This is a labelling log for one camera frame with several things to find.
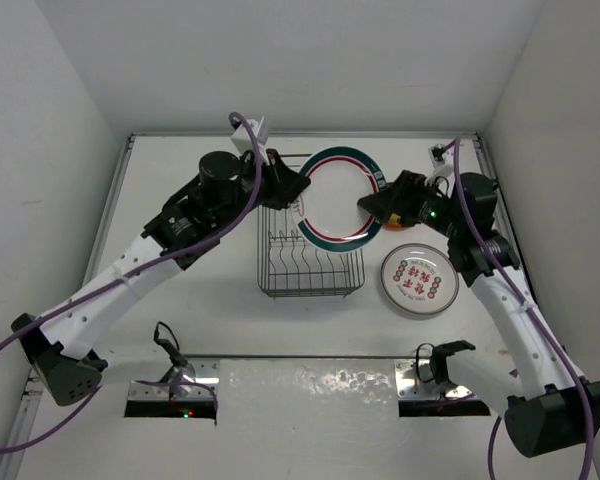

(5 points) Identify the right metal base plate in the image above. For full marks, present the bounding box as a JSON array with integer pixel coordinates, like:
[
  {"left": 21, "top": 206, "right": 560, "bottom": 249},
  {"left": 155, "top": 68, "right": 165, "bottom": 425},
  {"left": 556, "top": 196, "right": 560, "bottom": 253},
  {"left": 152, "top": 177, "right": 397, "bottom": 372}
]
[{"left": 394, "top": 357, "right": 473, "bottom": 402}]

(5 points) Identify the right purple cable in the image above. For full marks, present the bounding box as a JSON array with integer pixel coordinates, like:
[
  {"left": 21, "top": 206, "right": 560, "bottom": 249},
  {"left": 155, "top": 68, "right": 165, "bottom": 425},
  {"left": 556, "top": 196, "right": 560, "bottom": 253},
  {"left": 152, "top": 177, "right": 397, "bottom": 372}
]
[{"left": 442, "top": 137, "right": 596, "bottom": 480}]

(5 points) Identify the purple cable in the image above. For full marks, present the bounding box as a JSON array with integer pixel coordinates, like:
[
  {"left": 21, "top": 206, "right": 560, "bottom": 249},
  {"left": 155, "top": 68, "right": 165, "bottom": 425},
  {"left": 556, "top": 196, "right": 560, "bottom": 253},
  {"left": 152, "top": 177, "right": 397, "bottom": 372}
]
[
  {"left": 442, "top": 137, "right": 596, "bottom": 480},
  {"left": 0, "top": 110, "right": 264, "bottom": 454}
]

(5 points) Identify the white plate dark rim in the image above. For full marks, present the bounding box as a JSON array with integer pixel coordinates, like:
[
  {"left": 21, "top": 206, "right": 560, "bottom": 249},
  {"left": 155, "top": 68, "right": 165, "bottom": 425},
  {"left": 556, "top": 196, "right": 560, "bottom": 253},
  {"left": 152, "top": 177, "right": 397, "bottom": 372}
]
[{"left": 379, "top": 286, "right": 458, "bottom": 320}]

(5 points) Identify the orange plate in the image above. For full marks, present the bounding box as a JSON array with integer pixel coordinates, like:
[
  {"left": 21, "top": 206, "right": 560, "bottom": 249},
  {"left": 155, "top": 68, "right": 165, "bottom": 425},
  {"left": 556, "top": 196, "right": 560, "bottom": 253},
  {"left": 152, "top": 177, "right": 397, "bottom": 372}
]
[{"left": 382, "top": 223, "right": 413, "bottom": 233}]

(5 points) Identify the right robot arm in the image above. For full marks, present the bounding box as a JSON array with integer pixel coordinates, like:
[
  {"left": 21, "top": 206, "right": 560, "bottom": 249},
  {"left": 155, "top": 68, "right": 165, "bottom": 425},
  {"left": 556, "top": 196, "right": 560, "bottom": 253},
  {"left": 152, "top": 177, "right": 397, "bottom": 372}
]
[{"left": 358, "top": 170, "right": 600, "bottom": 458}]

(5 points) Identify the metal wire dish rack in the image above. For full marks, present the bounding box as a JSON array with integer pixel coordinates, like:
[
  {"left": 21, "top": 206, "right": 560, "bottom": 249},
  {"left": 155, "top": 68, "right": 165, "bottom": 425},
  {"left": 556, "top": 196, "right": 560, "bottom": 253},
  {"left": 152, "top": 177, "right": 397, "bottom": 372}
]
[{"left": 257, "top": 207, "right": 365, "bottom": 298}]

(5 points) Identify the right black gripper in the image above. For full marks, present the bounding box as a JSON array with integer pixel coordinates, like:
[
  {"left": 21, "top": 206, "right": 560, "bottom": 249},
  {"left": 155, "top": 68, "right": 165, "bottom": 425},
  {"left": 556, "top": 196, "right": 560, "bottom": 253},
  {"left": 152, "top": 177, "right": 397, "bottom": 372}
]
[{"left": 359, "top": 169, "right": 463, "bottom": 238}]

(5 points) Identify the white plate green rim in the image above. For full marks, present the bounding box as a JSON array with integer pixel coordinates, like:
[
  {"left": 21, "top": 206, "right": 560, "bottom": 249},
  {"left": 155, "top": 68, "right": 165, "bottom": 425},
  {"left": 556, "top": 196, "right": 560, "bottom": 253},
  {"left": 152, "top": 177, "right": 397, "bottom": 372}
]
[{"left": 290, "top": 146, "right": 386, "bottom": 254}]

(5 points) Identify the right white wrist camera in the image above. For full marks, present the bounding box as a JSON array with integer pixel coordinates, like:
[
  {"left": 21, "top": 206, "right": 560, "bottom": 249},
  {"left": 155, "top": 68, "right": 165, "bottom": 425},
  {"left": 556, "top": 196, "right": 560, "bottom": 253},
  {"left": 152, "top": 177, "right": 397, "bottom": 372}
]
[{"left": 427, "top": 142, "right": 455, "bottom": 183}]

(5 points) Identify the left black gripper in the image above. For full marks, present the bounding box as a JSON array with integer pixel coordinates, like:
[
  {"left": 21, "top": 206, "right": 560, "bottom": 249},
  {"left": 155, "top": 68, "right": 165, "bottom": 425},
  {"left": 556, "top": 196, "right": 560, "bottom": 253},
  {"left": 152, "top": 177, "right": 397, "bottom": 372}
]
[{"left": 210, "top": 146, "right": 307, "bottom": 230}]

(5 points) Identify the yellow brown plate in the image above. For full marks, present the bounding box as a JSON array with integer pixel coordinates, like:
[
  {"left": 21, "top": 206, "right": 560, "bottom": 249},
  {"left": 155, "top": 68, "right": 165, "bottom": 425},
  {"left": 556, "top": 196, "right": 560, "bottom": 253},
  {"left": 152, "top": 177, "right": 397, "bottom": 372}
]
[{"left": 383, "top": 214, "right": 415, "bottom": 227}]

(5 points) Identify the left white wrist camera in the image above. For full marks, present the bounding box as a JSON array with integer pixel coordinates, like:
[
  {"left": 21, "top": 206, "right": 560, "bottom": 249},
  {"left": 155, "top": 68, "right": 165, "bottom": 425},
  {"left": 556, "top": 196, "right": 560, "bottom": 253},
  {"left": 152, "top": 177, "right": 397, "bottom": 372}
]
[{"left": 230, "top": 117, "right": 269, "bottom": 158}]

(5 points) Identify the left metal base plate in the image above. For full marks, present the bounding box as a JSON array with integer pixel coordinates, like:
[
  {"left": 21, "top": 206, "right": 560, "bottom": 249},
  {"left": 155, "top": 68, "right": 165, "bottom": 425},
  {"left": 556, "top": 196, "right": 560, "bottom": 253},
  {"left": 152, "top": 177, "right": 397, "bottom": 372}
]
[{"left": 128, "top": 358, "right": 220, "bottom": 402}]

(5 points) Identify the metal base plate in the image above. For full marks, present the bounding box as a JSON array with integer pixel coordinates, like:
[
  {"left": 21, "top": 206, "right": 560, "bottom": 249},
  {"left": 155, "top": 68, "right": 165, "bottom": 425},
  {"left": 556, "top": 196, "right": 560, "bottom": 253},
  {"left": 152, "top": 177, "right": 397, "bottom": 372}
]
[
  {"left": 394, "top": 357, "right": 473, "bottom": 402},
  {"left": 128, "top": 358, "right": 220, "bottom": 402}
]

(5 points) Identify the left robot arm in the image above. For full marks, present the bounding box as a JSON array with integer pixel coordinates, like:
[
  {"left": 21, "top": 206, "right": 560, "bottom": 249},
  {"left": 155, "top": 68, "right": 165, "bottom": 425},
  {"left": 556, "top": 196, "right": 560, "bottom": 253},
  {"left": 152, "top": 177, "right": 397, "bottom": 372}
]
[{"left": 11, "top": 149, "right": 311, "bottom": 407}]

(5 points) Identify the white patterned plate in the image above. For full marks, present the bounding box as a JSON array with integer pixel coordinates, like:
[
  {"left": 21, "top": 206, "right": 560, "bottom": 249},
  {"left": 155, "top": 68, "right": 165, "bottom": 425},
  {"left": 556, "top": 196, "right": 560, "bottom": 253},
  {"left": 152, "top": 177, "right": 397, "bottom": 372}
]
[{"left": 380, "top": 243, "right": 459, "bottom": 316}]

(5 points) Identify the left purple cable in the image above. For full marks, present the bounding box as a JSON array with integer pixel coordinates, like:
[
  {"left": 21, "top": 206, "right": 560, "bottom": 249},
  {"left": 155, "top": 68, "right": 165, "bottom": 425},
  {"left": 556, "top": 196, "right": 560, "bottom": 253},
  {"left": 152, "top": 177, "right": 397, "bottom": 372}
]
[{"left": 0, "top": 110, "right": 264, "bottom": 454}]

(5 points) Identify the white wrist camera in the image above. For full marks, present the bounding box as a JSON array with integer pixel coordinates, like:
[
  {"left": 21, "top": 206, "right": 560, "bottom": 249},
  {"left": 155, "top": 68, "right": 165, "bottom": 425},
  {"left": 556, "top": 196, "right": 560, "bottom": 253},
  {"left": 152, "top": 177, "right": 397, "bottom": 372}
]
[
  {"left": 230, "top": 117, "right": 269, "bottom": 158},
  {"left": 427, "top": 142, "right": 455, "bottom": 183}
]

